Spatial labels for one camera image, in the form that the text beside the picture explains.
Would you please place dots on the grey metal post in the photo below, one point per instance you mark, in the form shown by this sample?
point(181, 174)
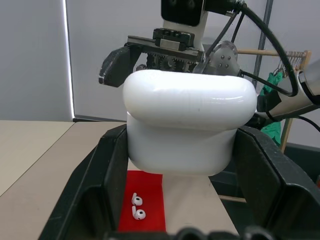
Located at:
point(265, 25)

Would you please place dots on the wooden hanger rack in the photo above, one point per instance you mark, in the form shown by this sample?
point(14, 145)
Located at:
point(297, 56)

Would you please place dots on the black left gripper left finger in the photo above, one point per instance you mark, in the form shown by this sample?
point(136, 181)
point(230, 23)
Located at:
point(95, 180)

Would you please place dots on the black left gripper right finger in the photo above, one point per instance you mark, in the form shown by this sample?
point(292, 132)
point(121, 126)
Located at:
point(275, 185)

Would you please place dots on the green cloth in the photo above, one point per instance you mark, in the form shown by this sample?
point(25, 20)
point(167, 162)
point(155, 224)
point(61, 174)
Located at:
point(272, 82)

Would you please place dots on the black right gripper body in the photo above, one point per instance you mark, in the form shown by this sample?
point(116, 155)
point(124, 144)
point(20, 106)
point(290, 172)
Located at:
point(172, 42)

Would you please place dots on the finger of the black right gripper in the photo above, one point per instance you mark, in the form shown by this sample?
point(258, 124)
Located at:
point(117, 67)
point(200, 67)

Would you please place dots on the red mat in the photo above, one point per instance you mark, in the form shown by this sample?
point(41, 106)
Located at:
point(150, 185)

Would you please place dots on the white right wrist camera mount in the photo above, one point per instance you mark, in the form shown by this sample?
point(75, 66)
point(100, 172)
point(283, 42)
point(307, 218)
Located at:
point(185, 15)

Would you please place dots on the white earbud charging case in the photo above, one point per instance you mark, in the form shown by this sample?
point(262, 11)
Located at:
point(185, 120)

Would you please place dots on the white earbud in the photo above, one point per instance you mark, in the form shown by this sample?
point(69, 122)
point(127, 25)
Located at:
point(137, 200)
point(139, 214)

